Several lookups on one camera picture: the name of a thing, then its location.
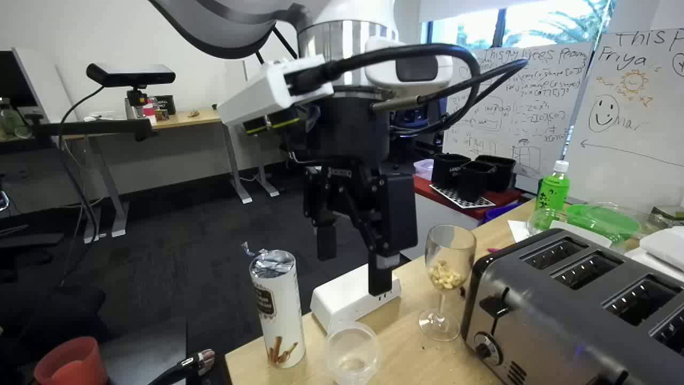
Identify white folded paper towels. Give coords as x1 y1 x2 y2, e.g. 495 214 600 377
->
639 224 684 273

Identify clear wine glass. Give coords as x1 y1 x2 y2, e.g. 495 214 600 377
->
414 223 478 337

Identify black camera on tripod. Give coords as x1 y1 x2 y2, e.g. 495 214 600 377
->
84 61 178 110

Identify white cabinet with red top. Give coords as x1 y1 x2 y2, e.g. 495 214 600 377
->
393 174 531 262

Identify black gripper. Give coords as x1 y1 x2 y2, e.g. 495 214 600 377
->
301 93 420 299

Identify white rectangular power box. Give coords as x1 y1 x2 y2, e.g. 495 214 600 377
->
309 260 405 336

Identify black plastic bin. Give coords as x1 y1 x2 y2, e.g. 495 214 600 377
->
475 153 520 194
430 152 472 193
455 160 499 204

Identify clear plastic bowl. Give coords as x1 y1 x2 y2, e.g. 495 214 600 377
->
322 321 385 385

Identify green plastic food container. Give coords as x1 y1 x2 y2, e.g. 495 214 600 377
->
565 200 644 246

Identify black clamp with silver tip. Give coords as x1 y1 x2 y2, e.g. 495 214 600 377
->
148 346 218 385

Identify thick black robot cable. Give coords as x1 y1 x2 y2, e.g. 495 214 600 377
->
313 41 531 138

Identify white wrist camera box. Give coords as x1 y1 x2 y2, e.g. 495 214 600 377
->
216 59 337 138

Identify black silver four-slot toaster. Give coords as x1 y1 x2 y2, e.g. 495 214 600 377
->
460 226 684 385

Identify tall white cylinder container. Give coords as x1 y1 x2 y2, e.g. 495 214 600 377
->
246 244 309 371

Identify wooden office desk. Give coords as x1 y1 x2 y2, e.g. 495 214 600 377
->
59 104 284 242

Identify whiteboard with smiley drawing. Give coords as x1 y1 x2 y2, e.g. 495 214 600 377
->
565 27 684 218

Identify whiteboard with handwritten notes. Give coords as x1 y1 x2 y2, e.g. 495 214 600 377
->
441 41 594 193

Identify black horizontal mounting bar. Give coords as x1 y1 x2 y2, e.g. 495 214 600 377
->
28 115 157 144

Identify red plastic cup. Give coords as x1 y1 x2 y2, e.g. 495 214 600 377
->
33 336 110 385

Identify white paper sheet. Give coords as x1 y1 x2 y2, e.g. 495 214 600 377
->
507 216 546 246

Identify green plastic bottle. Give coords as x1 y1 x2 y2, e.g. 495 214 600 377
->
531 158 572 236

